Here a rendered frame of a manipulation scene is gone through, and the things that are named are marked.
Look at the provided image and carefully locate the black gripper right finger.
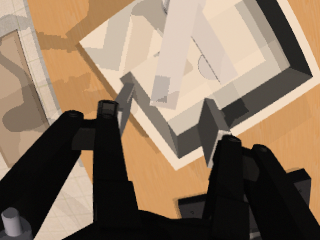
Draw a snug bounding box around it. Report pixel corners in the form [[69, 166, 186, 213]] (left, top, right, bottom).
[[197, 98, 320, 240]]

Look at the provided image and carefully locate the square sink basin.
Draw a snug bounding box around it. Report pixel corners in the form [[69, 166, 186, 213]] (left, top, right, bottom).
[[79, 0, 320, 170]]

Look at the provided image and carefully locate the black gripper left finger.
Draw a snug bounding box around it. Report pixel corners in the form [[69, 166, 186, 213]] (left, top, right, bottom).
[[0, 82, 148, 240]]

